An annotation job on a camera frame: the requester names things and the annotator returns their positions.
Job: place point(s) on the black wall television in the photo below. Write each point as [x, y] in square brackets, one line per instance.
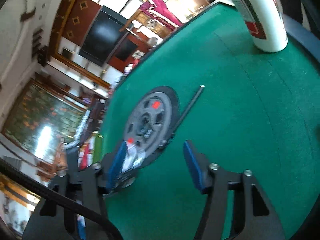
[105, 37]

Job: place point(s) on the dark mahjong table white legs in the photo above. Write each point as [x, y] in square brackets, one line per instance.
[91, 121]

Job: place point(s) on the large white bottle red cap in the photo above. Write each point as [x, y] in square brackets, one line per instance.
[271, 36]

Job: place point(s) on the gold-edged white tray box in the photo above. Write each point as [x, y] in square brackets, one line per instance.
[91, 151]

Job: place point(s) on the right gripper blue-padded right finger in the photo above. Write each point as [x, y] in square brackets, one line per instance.
[198, 166]

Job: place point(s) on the wooden chair with magenta cloth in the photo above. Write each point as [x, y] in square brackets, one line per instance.
[155, 15]

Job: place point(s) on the floral wall painting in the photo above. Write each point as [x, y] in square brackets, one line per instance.
[39, 120]

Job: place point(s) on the round grey table centre console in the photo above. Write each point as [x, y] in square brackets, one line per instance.
[150, 123]

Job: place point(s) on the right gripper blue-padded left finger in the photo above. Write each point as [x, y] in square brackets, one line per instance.
[114, 164]

